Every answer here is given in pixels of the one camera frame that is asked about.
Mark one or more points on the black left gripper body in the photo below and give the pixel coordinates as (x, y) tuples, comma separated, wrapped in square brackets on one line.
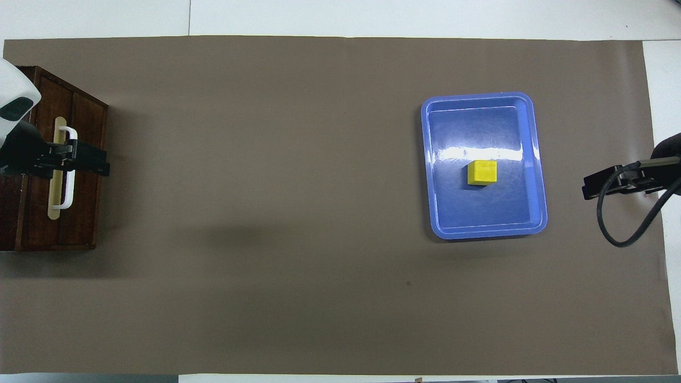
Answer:
[(24, 151)]

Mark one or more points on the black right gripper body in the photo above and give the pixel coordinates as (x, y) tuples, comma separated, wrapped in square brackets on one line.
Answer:
[(646, 175)]

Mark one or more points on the wooden drawer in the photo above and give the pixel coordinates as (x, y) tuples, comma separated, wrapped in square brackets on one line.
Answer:
[(85, 213)]

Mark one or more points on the yellow cube block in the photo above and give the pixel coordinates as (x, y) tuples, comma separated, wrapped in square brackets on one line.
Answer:
[(482, 173)]

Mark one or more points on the blue plastic tray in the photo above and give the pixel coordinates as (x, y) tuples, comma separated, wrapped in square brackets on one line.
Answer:
[(481, 202)]

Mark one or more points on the brown table mat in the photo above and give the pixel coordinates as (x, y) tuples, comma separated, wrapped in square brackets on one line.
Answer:
[(292, 213)]

